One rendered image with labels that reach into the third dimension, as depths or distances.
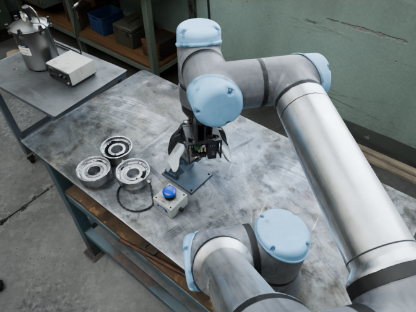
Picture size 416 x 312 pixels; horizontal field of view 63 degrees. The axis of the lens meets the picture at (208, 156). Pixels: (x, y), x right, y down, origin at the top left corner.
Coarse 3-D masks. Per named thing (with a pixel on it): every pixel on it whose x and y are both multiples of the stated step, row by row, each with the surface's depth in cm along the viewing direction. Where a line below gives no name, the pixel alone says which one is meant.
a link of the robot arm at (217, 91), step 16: (192, 64) 51; (208, 64) 50; (224, 64) 50; (240, 64) 50; (256, 64) 50; (192, 80) 49; (208, 80) 47; (224, 80) 47; (240, 80) 49; (256, 80) 49; (192, 96) 48; (208, 96) 46; (224, 96) 46; (240, 96) 48; (256, 96) 50; (208, 112) 48; (224, 112) 48; (240, 112) 49
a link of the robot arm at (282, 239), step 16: (256, 224) 68; (272, 224) 68; (288, 224) 69; (304, 224) 70; (256, 240) 67; (272, 240) 66; (288, 240) 66; (304, 240) 67; (256, 256) 66; (272, 256) 65; (288, 256) 64; (304, 256) 67; (272, 272) 68; (288, 272) 69
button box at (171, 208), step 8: (168, 184) 99; (160, 192) 97; (176, 192) 97; (160, 200) 95; (168, 200) 95; (176, 200) 95; (184, 200) 97; (160, 208) 97; (168, 208) 94; (176, 208) 95; (168, 216) 96
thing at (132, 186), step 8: (128, 160) 107; (136, 160) 108; (144, 160) 107; (120, 168) 106; (128, 168) 106; (136, 168) 106; (120, 176) 105; (128, 176) 106; (120, 184) 102; (128, 184) 100; (136, 184) 101; (144, 184) 103
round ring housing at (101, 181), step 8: (88, 160) 108; (96, 160) 108; (104, 160) 108; (80, 168) 106; (88, 168) 106; (96, 168) 108; (80, 176) 103; (88, 176) 103; (96, 176) 104; (104, 176) 102; (88, 184) 102; (96, 184) 102
